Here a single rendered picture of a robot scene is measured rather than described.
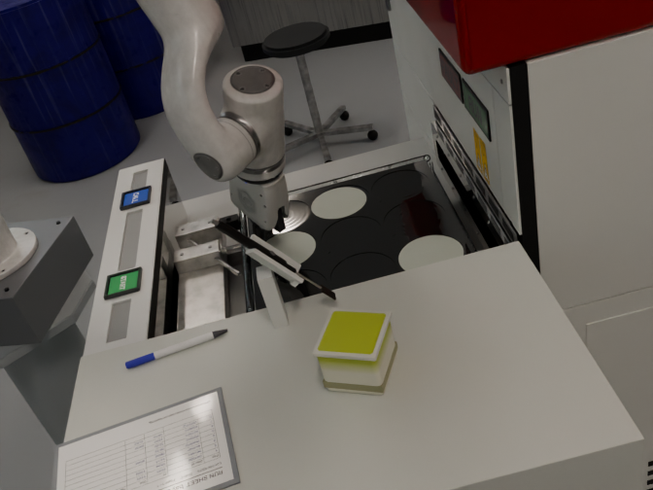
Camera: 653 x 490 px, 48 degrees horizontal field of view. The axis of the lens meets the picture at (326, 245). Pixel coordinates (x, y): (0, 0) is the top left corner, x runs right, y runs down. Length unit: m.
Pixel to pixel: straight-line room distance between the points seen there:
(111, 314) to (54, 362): 0.42
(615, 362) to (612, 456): 0.47
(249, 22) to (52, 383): 3.25
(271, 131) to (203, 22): 0.17
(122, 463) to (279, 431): 0.18
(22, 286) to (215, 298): 0.35
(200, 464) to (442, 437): 0.27
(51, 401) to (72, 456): 0.66
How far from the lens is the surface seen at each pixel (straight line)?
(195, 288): 1.24
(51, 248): 1.45
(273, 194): 1.12
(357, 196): 1.30
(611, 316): 1.19
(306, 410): 0.86
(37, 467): 2.44
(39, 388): 1.58
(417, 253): 1.14
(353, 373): 0.83
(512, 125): 0.93
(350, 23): 4.40
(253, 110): 1.01
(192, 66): 0.98
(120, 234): 1.31
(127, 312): 1.12
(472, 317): 0.92
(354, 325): 0.84
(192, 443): 0.88
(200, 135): 0.98
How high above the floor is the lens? 1.59
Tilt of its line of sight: 35 degrees down
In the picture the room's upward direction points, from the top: 15 degrees counter-clockwise
